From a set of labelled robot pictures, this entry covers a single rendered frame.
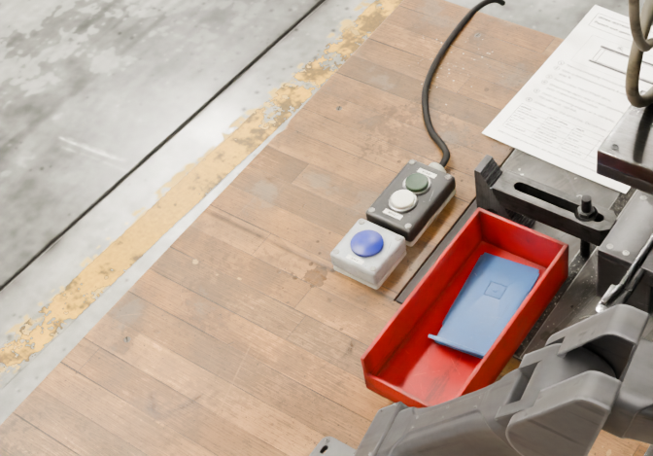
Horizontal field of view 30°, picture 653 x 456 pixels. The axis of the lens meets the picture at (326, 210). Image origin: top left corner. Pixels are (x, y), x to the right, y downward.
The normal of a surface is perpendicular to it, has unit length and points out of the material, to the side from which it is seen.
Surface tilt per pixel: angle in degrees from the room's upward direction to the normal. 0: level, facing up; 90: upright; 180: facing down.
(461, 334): 0
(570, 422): 90
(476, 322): 0
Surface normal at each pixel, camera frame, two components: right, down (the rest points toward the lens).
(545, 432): -0.46, 0.70
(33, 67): -0.14, -0.66
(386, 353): 0.80, 0.36
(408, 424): -0.75, -0.63
